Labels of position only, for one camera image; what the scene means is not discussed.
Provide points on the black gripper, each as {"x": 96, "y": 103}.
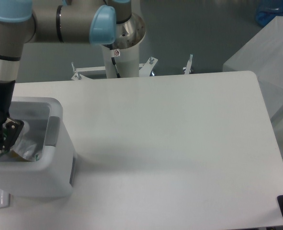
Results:
{"x": 13, "y": 127}

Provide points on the white plastic wrapper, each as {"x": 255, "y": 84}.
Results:
{"x": 25, "y": 149}

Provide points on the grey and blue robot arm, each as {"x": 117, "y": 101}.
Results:
{"x": 74, "y": 21}

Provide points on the white trash can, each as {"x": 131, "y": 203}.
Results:
{"x": 41, "y": 163}

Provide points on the blue plastic bag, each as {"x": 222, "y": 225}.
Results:
{"x": 267, "y": 10}

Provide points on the white clamp bracket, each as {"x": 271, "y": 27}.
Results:
{"x": 188, "y": 68}

